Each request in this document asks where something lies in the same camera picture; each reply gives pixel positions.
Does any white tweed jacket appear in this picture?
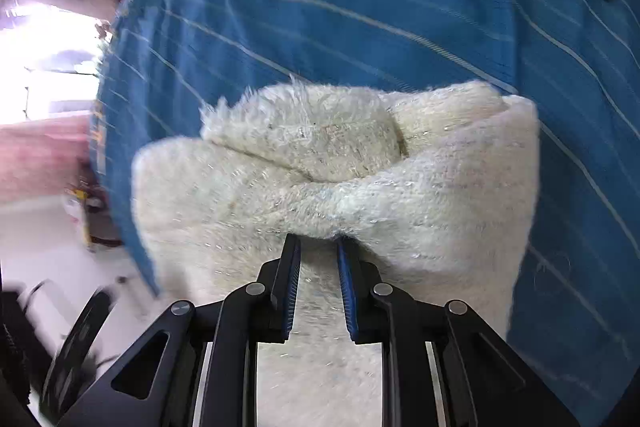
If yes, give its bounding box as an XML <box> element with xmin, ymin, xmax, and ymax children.
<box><xmin>131</xmin><ymin>74</ymin><xmax>541</xmax><ymax>427</ymax></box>

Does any blue striped bedsheet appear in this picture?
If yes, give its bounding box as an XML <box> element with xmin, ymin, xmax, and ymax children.
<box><xmin>87</xmin><ymin>0</ymin><xmax>640</xmax><ymax>427</ymax></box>

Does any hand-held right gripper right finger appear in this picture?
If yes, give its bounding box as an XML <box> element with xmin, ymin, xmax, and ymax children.
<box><xmin>336</xmin><ymin>236</ymin><xmax>581</xmax><ymax>427</ymax></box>

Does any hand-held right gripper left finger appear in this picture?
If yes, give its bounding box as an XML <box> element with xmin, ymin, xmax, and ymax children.
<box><xmin>57</xmin><ymin>233</ymin><xmax>303</xmax><ymax>427</ymax></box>

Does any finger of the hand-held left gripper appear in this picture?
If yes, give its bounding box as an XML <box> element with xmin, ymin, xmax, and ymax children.
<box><xmin>41</xmin><ymin>289</ymin><xmax>116</xmax><ymax>419</ymax></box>

